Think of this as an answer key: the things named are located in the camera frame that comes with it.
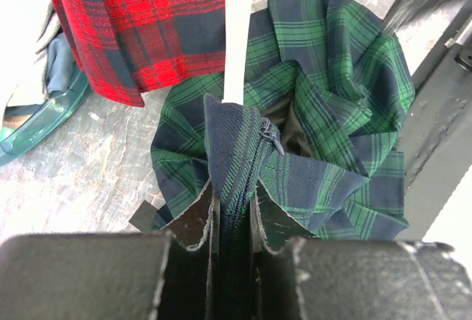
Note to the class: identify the black square tape marker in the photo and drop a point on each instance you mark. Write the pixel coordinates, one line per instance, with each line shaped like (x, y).
(142, 218)

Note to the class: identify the grey t-shirt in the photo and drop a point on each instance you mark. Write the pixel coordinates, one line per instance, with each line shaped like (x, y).
(27, 28)

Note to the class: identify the thick pink plastic hanger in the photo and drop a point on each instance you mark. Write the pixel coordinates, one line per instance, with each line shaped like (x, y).
(237, 19)

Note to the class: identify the green plaid garment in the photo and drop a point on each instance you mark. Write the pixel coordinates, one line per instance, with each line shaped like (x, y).
(326, 94)

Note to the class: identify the teal plastic basin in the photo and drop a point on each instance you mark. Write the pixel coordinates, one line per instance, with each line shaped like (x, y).
(15, 142)

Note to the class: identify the red navy plaid skirt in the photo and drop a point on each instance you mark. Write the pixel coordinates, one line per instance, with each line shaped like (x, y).
(129, 47)

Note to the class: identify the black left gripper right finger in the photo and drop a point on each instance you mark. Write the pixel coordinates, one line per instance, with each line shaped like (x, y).
(273, 234)

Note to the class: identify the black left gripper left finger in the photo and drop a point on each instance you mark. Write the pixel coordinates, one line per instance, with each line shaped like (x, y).
(187, 292)

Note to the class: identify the blue-grey garment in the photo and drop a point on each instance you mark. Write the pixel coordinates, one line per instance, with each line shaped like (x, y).
(60, 64)

